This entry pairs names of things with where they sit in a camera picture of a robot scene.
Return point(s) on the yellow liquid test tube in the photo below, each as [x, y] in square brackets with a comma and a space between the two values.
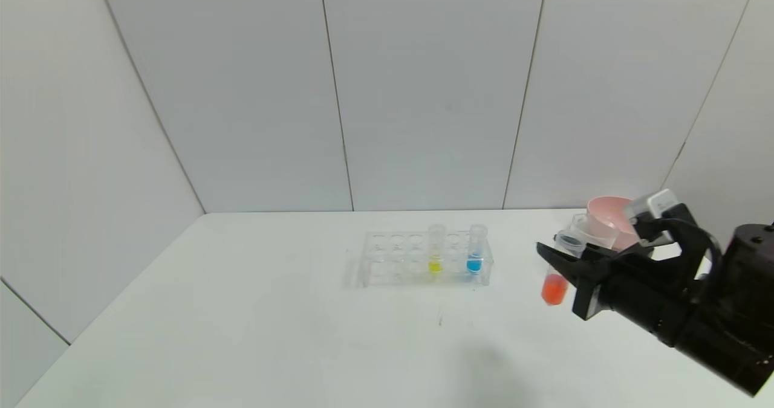
[435, 265]

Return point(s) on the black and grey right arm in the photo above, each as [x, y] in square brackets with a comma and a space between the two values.
[744, 311]

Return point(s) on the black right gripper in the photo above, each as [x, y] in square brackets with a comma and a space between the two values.
[589, 288]

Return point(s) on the clear glass beaker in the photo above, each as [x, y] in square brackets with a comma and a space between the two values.
[585, 229]

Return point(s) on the clear plastic test tube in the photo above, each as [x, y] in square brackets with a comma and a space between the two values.
[554, 288]
[474, 265]

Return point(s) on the clear acrylic test tube rack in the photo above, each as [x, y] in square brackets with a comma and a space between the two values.
[393, 263]

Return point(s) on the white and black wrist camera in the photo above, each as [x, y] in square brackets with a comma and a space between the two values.
[652, 205]

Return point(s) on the pink plastic bowl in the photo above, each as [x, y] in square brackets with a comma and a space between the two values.
[608, 217]

